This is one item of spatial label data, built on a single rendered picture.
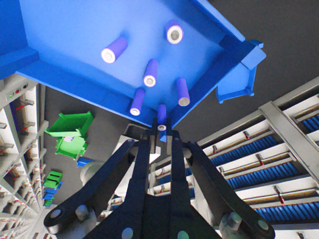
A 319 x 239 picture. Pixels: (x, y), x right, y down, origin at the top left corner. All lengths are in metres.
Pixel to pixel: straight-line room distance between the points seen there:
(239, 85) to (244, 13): 0.37
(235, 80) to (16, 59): 0.89
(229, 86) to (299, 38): 0.37
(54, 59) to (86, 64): 0.06
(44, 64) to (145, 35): 0.19
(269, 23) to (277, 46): 0.14
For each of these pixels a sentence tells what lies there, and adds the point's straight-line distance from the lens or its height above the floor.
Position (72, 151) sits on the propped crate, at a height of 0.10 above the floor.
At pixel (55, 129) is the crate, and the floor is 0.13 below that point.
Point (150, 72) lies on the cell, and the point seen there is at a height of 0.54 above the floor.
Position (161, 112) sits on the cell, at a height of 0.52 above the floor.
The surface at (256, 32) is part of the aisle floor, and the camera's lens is 0.83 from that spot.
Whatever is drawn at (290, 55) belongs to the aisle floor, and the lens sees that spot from 0.99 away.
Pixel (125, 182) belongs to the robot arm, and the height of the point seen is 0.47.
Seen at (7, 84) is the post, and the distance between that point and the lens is 0.83.
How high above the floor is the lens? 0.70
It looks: 44 degrees down
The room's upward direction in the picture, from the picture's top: 177 degrees counter-clockwise
